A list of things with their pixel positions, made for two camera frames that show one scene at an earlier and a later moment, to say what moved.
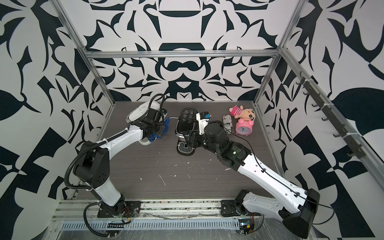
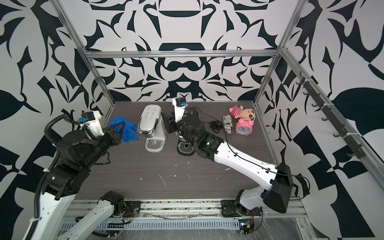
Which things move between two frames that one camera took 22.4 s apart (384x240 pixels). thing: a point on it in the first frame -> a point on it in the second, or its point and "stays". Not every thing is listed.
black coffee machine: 185,130 stays
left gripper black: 161,130 -> 115,137
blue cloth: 153,136 -> 130,133
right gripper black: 196,136 -> 170,123
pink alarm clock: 244,128 stays
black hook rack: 355,149 stays
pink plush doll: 240,113 stays
